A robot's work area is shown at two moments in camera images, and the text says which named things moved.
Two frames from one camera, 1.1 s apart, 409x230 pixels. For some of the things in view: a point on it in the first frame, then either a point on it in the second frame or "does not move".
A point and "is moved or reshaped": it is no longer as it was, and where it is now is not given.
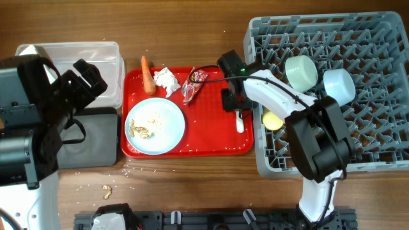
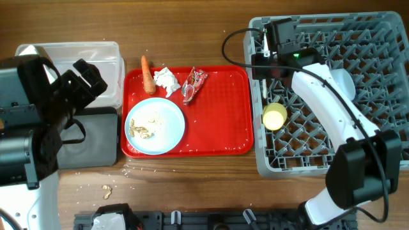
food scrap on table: x=110 y=189 does not move
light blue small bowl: x=339 y=85 does not move
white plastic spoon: x=239 y=122 is moved or reshaped
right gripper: x=232 y=99 to x=266 y=66
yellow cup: x=272 y=121 does not move
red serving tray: x=209 y=129 does not move
